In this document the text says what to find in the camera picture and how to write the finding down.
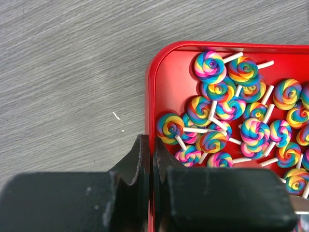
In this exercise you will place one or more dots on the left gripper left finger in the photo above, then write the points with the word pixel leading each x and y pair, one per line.
pixel 112 201

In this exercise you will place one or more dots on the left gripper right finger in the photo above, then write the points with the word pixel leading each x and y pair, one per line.
pixel 217 199

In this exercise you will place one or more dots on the red candy tin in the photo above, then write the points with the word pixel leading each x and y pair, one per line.
pixel 170 80

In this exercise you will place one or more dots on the rainbow swirl lollipop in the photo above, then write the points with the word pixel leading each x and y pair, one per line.
pixel 255 132
pixel 245 72
pixel 170 128
pixel 213 142
pixel 287 93
pixel 210 68

